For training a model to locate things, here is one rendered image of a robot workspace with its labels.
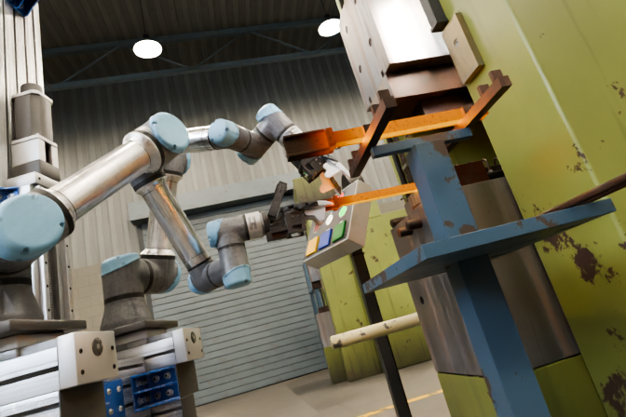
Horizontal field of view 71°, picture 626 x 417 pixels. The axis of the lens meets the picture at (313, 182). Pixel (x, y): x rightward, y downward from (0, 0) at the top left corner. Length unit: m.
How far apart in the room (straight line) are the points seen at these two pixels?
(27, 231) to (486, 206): 1.01
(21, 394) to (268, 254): 8.45
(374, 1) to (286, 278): 8.03
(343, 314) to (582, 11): 5.26
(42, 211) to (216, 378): 8.30
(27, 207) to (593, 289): 1.14
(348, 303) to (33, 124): 5.10
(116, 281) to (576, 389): 1.24
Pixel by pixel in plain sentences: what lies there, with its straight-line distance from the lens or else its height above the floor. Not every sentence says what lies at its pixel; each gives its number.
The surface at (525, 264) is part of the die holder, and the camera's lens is 1.20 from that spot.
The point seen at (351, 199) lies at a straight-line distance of 1.30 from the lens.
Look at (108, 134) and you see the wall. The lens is 10.68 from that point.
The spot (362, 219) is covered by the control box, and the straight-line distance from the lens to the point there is 1.74.
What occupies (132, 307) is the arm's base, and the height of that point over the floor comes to 0.87.
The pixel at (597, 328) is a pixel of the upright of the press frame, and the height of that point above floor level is 0.52.
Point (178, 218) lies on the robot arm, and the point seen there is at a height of 1.06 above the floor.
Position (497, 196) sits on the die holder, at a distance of 1.22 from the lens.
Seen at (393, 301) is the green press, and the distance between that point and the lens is 6.10.
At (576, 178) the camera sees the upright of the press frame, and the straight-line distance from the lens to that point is 1.06.
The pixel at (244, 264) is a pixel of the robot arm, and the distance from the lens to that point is 1.21.
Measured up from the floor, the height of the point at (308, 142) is 1.00.
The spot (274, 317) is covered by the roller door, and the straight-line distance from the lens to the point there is 9.13.
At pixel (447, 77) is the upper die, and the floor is 1.31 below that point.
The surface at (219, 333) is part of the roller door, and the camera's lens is 9.12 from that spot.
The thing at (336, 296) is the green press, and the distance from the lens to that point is 6.10.
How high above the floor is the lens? 0.66
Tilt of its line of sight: 19 degrees up
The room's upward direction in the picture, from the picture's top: 15 degrees counter-clockwise
